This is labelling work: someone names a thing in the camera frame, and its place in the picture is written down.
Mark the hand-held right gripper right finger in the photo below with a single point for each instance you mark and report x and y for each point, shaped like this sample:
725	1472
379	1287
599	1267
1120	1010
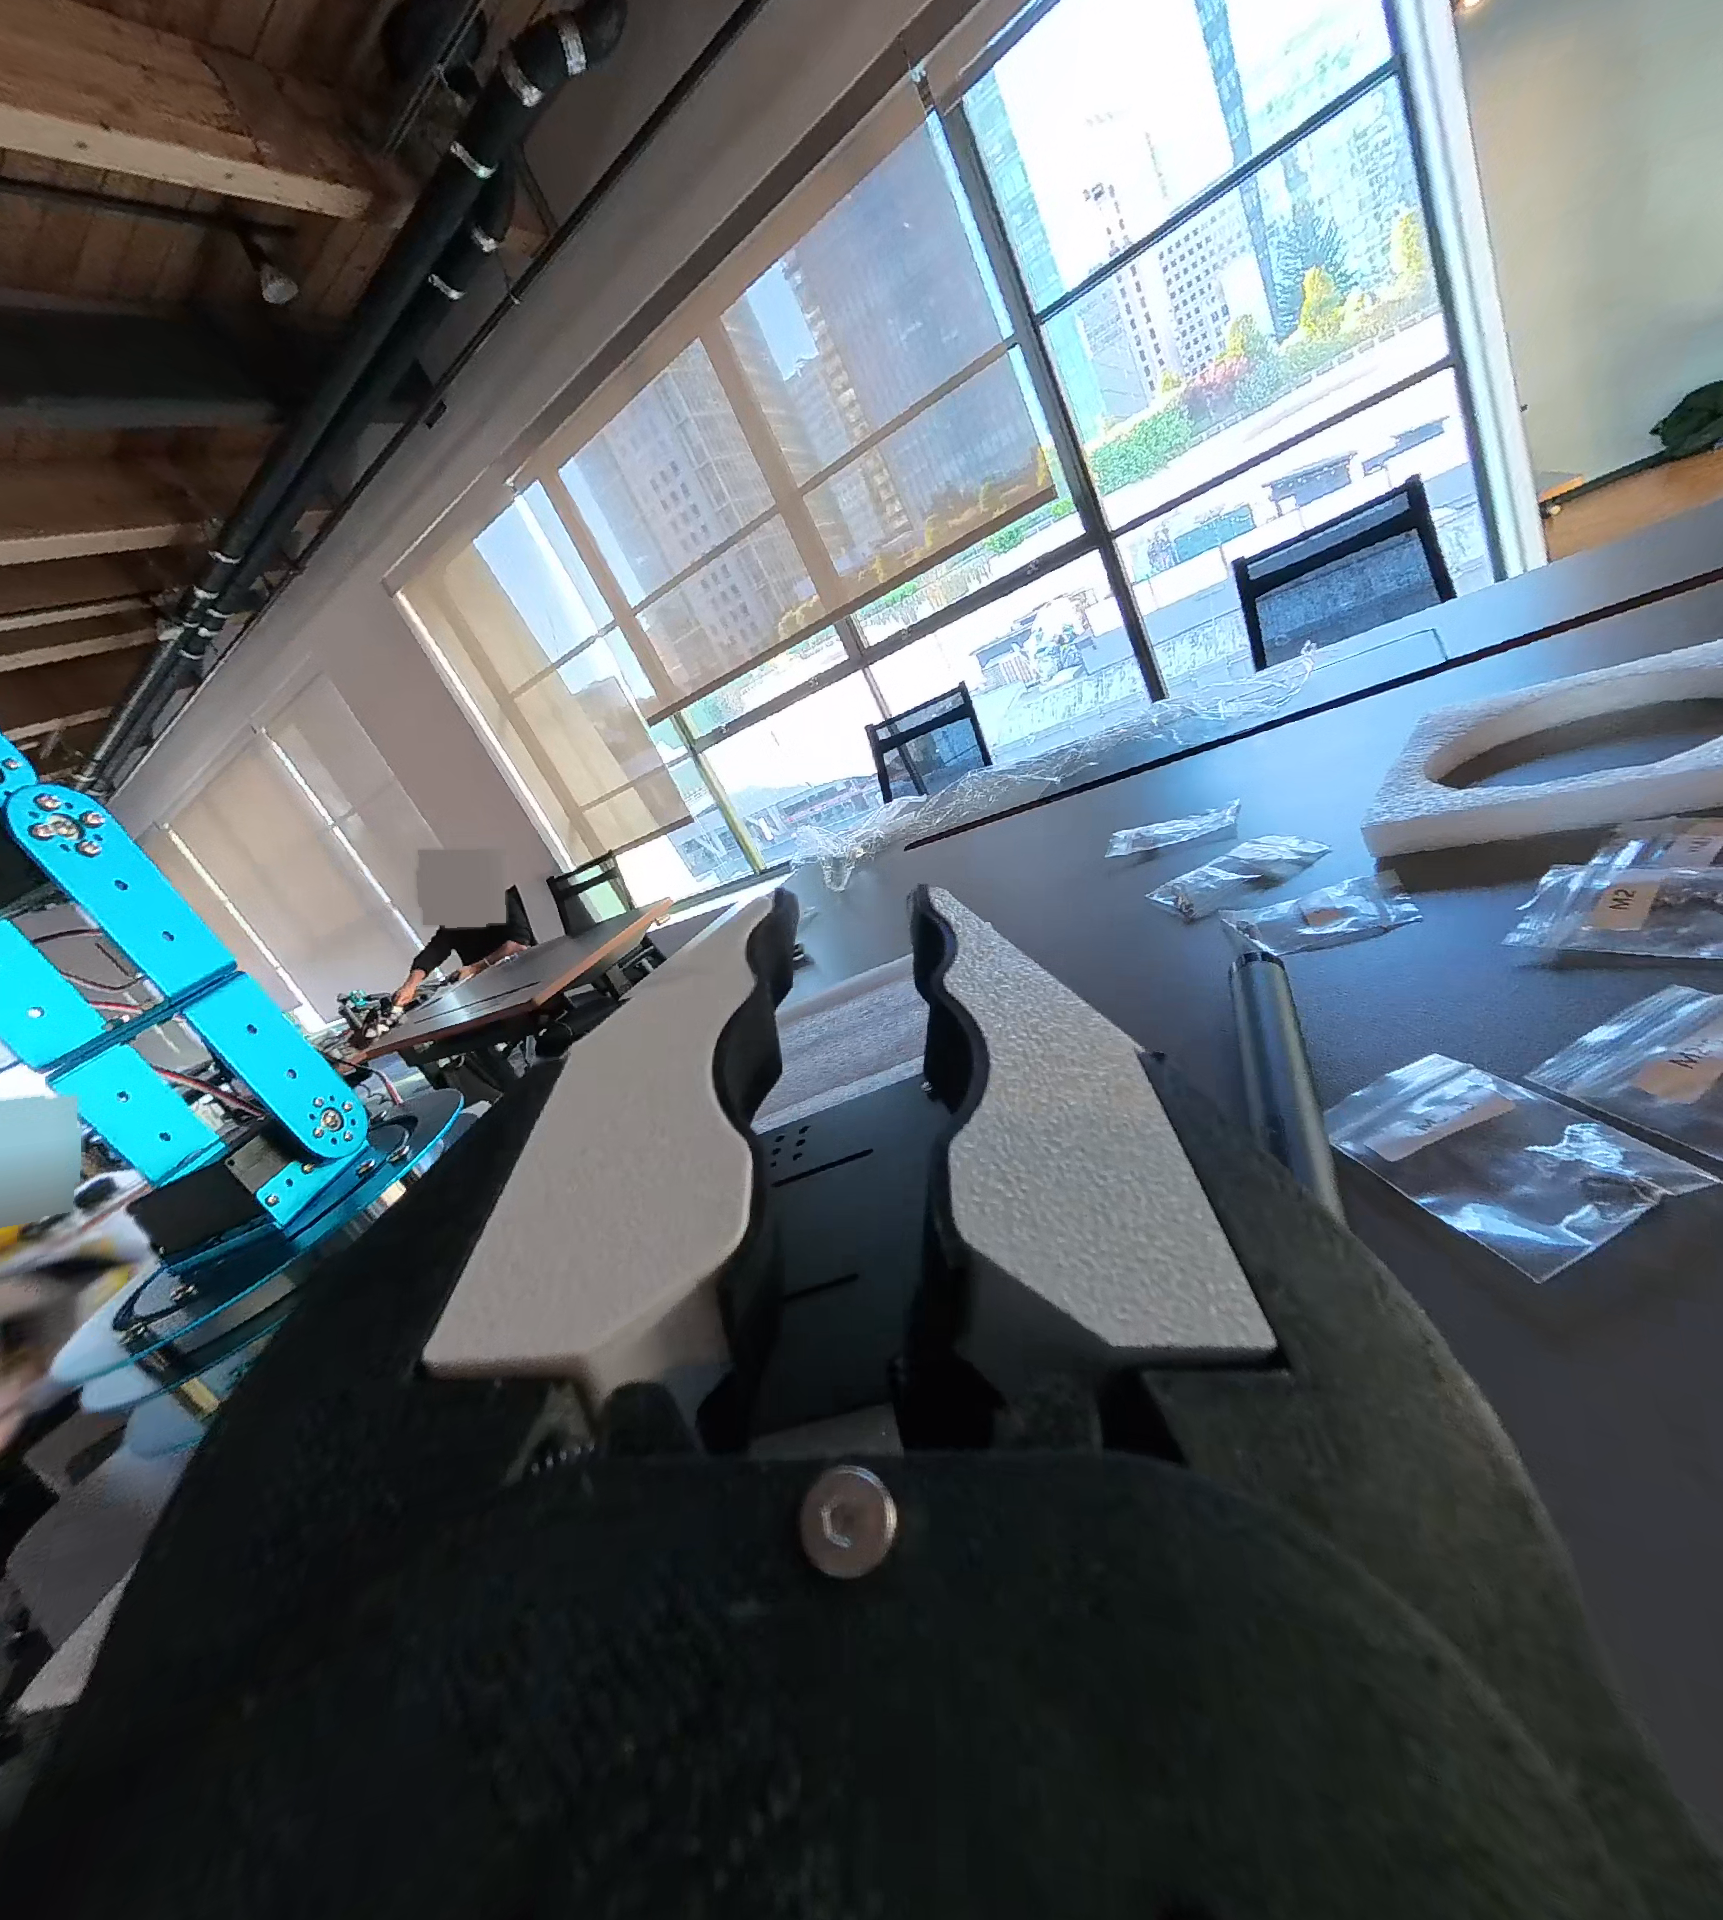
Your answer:
1102	1200

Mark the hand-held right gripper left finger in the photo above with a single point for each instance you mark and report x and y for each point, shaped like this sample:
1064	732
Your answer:
607	1200

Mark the black round base plate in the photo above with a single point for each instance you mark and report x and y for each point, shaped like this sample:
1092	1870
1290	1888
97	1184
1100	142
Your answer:
833	1231

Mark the blue toy robot arm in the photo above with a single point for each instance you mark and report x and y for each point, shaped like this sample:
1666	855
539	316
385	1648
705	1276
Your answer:
187	960

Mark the dark desk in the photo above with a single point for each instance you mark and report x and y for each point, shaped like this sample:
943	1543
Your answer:
1626	1425

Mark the black slim tool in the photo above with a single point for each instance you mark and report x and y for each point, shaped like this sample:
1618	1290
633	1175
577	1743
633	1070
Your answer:
1282	1065

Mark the long dark meeting table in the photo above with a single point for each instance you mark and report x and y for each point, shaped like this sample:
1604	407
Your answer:
533	968

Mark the white foam sheet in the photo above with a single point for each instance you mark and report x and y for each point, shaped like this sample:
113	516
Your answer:
847	1051

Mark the scattered small clear screw bags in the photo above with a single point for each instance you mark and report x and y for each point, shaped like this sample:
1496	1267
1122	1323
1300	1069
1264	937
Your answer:
1476	1154

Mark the long crumpled clear plastic wrap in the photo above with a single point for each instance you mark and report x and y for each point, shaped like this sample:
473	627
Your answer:
1012	780

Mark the beige roller blind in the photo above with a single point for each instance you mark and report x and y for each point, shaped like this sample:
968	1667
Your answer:
833	421
547	704
307	841

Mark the black mesh office chair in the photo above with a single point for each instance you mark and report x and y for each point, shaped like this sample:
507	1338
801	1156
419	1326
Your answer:
1342	578
929	743

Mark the black ceiling pipe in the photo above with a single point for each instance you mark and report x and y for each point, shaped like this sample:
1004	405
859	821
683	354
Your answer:
479	151

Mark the tall white cabinet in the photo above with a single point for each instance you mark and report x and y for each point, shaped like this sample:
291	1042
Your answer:
1626	225

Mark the white square foam frame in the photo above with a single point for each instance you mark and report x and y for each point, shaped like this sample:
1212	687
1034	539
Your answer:
1416	802

